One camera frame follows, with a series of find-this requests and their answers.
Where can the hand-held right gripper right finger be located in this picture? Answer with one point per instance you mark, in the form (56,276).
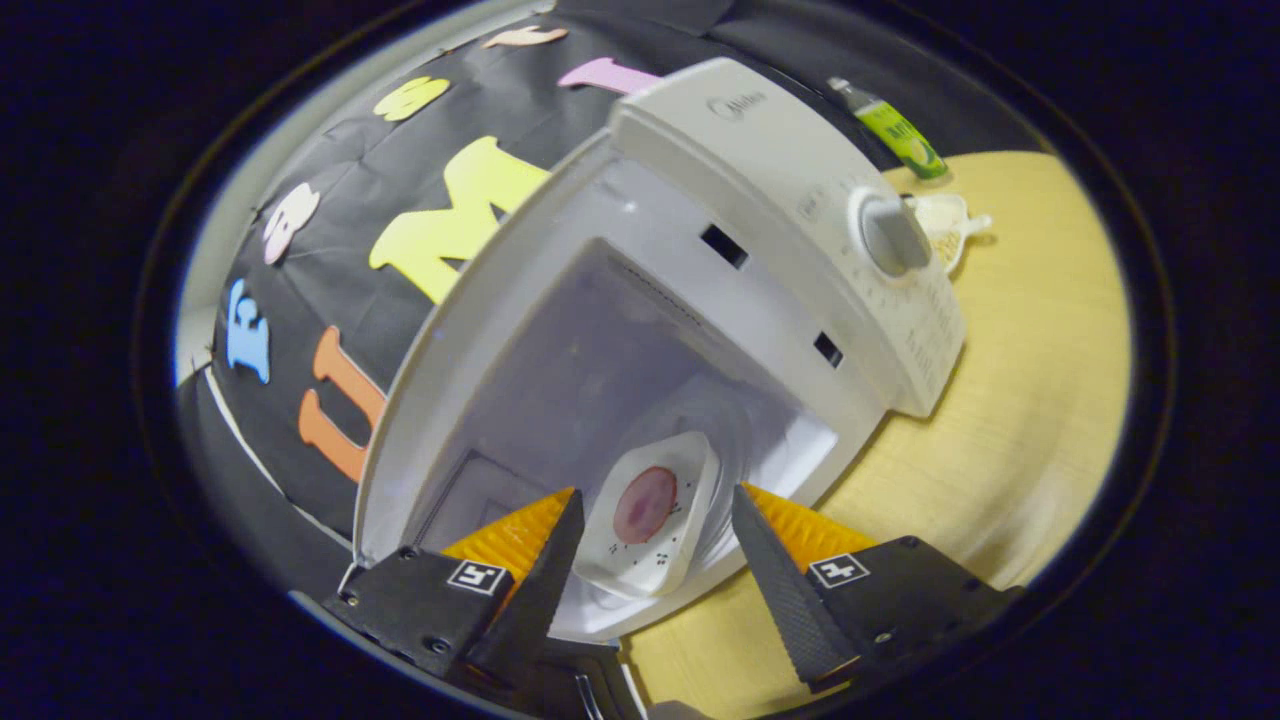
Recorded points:
(785,590)

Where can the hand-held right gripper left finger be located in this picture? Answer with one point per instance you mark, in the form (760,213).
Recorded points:
(545,580)

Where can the pink meat slice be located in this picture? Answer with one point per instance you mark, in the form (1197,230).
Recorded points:
(645,505)

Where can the white square plate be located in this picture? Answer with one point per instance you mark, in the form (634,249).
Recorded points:
(690,480)

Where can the white microwave oven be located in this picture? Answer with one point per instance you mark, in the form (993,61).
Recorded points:
(780,160)

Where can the yellow soybeans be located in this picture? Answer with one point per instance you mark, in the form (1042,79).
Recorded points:
(948,252)

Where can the white divided dish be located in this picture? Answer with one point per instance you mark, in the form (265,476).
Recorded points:
(968,228)

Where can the green label drink bottle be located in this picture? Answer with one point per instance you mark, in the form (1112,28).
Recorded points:
(900,135)

